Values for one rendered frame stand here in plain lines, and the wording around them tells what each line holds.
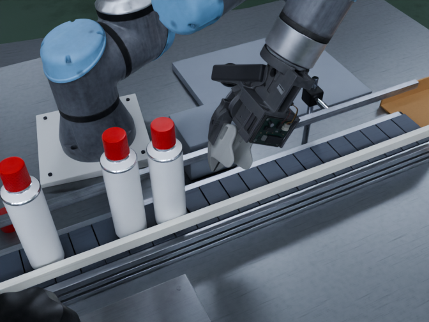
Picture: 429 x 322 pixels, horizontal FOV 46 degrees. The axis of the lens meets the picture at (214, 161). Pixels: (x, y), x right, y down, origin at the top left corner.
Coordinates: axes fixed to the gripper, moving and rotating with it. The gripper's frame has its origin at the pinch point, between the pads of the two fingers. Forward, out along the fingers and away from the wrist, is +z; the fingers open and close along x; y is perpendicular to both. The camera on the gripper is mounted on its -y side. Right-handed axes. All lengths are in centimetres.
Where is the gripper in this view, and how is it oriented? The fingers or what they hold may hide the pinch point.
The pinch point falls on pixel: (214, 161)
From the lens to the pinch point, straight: 79.8
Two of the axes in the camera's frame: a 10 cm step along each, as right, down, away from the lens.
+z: -4.5, 7.7, 4.5
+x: 7.8, 0.9, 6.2
